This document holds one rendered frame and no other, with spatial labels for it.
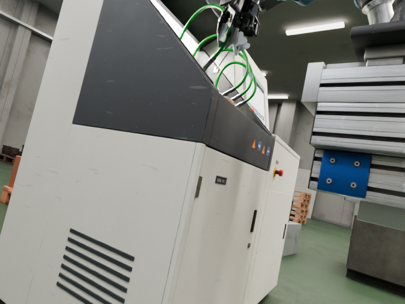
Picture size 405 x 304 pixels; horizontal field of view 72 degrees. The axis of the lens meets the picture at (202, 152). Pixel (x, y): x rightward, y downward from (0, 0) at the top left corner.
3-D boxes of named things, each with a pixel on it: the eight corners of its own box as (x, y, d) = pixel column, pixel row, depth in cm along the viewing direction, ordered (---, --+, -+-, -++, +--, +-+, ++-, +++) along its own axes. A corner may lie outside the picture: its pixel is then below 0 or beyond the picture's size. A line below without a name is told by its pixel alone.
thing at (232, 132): (208, 145, 80) (220, 92, 81) (195, 143, 82) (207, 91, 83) (267, 170, 133) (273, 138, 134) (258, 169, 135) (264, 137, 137)
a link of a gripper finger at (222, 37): (216, 51, 101) (228, 26, 95) (211, 44, 104) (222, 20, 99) (223, 53, 102) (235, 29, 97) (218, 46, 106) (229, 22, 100)
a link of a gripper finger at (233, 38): (229, 54, 103) (236, 29, 97) (223, 47, 107) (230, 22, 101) (236, 55, 104) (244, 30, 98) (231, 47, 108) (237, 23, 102)
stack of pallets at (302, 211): (307, 224, 743) (312, 194, 750) (298, 224, 684) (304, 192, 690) (269, 213, 810) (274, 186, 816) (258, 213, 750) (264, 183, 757)
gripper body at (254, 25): (251, 28, 109) (257, -1, 110) (231, 29, 114) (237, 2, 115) (257, 38, 116) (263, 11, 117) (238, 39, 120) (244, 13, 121)
